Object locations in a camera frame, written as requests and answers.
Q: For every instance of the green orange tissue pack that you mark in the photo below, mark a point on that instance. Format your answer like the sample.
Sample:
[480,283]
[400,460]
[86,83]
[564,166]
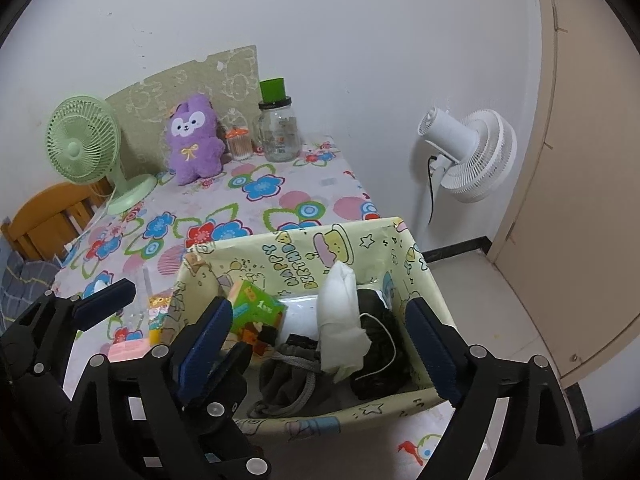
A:
[255,310]

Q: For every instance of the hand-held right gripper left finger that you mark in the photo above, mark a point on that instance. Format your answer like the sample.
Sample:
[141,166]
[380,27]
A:
[202,355]

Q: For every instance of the wooden bed headboard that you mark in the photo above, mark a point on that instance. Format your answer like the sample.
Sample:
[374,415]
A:
[45,215]

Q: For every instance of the yellow cartoon tissue pack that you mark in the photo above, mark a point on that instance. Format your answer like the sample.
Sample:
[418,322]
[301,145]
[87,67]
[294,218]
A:
[162,315]

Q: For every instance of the white standing fan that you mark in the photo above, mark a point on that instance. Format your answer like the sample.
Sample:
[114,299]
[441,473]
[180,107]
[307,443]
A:
[470,155]

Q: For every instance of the purple plush toy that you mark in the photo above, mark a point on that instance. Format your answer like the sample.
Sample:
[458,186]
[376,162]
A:
[192,145]

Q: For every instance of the black cloth bundle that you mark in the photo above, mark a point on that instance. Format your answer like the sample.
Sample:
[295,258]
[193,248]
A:
[385,355]

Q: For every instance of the floral tablecloth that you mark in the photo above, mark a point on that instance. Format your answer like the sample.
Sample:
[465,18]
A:
[280,195]

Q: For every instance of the green desk fan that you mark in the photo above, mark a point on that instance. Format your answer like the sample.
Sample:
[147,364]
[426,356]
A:
[82,145]

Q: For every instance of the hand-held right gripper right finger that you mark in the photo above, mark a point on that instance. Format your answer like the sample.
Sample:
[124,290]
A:
[430,355]

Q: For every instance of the glass jar green lid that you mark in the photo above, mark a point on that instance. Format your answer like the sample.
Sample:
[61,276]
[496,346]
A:
[277,132]

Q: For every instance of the yellow cartoon storage box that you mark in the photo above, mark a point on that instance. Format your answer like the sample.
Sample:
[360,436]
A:
[300,255]

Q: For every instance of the cotton swab jar orange lid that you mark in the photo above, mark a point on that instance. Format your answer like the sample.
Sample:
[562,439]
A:
[239,145]

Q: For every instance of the beige door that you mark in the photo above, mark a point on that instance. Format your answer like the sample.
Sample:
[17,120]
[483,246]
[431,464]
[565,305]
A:
[590,160]

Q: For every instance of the grey plaid pillow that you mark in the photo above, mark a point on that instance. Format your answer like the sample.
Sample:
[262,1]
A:
[25,280]

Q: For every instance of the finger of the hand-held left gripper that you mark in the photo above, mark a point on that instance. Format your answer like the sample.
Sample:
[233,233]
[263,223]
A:
[235,375]
[105,300]

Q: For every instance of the green patterned board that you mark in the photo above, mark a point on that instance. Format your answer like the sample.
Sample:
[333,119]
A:
[150,100]

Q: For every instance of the white sock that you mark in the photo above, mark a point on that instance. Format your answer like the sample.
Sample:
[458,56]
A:
[342,310]

